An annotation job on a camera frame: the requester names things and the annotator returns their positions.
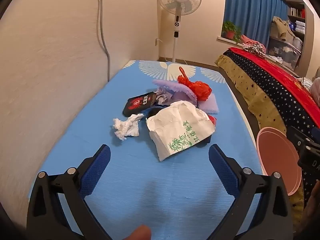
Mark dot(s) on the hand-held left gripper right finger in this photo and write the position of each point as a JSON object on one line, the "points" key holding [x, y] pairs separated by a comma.
{"points": [[222, 170]]}

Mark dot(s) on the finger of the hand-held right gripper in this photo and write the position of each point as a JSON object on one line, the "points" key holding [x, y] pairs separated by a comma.
{"points": [[296, 134]]}

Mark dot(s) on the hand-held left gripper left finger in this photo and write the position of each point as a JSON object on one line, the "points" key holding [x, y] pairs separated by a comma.
{"points": [[97, 167]]}

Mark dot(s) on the pink trash bin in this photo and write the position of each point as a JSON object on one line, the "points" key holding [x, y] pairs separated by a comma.
{"points": [[275, 155]]}

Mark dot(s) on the white paper bag green print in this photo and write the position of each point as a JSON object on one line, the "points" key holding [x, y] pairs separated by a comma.
{"points": [[175, 127]]}

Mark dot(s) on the purple foam sheet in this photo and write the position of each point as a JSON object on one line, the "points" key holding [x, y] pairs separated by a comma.
{"points": [[212, 105]]}

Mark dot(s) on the black packet with red crab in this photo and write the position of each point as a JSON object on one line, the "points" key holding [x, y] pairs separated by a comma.
{"points": [[138, 103]]}

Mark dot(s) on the red plastic bag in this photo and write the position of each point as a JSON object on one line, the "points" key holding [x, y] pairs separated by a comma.
{"points": [[200, 91]]}

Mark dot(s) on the person's left hand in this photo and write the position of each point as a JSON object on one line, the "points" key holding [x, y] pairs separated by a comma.
{"points": [[138, 233]]}

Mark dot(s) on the navy star-print bedspread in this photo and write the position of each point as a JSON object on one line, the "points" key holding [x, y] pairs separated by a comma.
{"points": [[275, 97]]}

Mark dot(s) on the blue bird-print cloth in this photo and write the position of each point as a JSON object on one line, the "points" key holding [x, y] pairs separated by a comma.
{"points": [[100, 120]]}

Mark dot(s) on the crumpled white tissue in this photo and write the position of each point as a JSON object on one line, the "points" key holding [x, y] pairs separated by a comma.
{"points": [[127, 127]]}

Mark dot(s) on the red blanket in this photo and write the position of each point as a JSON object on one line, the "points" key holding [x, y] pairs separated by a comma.
{"points": [[275, 70]]}

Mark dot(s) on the blue plastic bag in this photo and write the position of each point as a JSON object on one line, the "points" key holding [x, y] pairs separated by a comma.
{"points": [[153, 110]]}

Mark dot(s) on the clear plastic storage box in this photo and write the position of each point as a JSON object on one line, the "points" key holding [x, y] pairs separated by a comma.
{"points": [[282, 52]]}

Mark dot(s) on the crumpled grey paper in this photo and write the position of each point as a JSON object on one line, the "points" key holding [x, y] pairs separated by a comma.
{"points": [[163, 97]]}

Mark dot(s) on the black white striped cloth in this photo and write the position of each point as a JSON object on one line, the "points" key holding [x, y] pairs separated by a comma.
{"points": [[255, 50]]}

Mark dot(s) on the pink folded cloth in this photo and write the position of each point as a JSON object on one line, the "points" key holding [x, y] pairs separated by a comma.
{"points": [[248, 40]]}

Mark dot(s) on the beige jacket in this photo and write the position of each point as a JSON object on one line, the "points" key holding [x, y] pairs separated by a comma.
{"points": [[282, 27]]}

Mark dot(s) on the wooden bookshelf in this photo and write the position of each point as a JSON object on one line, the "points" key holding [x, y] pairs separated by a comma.
{"points": [[298, 22]]}

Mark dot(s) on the potted green plant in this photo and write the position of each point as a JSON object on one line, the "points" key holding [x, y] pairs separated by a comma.
{"points": [[230, 33]]}

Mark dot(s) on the white window sill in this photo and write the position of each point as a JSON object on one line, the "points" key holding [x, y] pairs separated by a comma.
{"points": [[222, 38]]}

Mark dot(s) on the blue curtain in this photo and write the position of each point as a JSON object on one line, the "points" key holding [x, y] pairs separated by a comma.
{"points": [[252, 10]]}

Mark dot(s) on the white wall socket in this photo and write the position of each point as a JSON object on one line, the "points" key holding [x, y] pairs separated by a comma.
{"points": [[157, 42]]}

